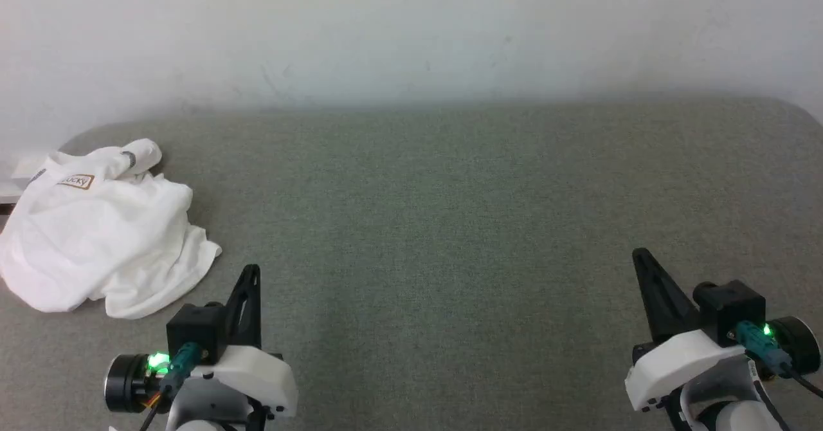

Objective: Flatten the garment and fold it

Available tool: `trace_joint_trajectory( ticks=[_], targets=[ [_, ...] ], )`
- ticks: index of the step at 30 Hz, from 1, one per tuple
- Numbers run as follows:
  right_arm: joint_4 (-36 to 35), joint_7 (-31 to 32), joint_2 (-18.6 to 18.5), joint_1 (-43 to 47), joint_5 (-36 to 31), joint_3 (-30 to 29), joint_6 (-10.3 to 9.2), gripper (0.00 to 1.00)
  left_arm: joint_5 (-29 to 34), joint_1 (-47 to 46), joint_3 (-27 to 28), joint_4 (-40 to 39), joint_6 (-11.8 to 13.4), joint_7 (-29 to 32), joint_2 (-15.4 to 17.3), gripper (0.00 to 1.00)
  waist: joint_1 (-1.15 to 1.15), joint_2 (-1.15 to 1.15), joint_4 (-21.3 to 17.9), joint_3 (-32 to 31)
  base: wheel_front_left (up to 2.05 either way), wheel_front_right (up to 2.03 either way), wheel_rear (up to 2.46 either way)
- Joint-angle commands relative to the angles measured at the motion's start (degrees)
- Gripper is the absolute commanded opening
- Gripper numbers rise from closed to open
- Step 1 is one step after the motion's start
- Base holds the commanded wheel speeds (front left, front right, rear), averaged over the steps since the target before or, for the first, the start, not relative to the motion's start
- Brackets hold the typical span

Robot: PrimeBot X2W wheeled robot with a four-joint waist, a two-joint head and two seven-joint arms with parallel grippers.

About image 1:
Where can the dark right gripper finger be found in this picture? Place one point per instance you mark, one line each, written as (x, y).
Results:
(665, 309)

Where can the white T-shirt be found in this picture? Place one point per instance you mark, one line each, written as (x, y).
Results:
(96, 238)

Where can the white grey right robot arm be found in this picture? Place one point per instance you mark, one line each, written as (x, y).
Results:
(797, 344)

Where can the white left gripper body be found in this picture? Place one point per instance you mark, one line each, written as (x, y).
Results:
(257, 373)

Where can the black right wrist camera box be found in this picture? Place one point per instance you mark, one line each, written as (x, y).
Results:
(730, 309)

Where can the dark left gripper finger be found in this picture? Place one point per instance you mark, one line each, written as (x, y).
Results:
(247, 328)

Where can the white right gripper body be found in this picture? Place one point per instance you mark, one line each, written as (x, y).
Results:
(675, 366)

